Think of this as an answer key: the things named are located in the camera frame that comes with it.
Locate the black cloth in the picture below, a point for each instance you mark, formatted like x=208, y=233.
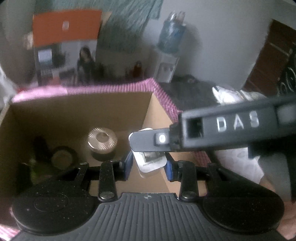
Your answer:
x=192, y=92

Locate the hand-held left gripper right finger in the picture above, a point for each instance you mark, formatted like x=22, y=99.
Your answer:
x=168, y=170

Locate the black tape roll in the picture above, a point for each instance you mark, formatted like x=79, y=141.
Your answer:
x=62, y=158

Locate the cardboard box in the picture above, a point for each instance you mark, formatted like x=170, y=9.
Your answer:
x=69, y=115

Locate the white charger plug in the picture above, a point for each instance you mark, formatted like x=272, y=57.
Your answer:
x=150, y=165

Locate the blue water jug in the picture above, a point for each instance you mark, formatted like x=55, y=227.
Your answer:
x=172, y=32

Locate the dark bottle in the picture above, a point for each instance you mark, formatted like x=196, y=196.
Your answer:
x=41, y=148

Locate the dark jar with gold lid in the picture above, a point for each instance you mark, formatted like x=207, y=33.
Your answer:
x=101, y=141

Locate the green glass dropper bottle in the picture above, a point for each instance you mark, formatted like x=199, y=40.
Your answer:
x=34, y=172

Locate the white plastic bags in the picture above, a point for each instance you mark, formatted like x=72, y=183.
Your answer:
x=231, y=95

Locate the orange printed appliance box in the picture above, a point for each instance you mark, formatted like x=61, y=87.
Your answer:
x=64, y=27

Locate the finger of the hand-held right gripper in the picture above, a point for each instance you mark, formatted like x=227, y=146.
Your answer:
x=143, y=140

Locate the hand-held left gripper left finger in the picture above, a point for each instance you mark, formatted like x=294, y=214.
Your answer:
x=128, y=165

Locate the green patterned cloth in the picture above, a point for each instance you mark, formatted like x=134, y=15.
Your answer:
x=124, y=30

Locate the white water dispenser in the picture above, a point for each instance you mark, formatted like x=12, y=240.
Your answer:
x=166, y=67

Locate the brown wooden door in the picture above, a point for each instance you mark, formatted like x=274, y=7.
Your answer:
x=266, y=58

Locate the red white checkered tablecloth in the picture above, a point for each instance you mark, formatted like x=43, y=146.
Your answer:
x=111, y=87

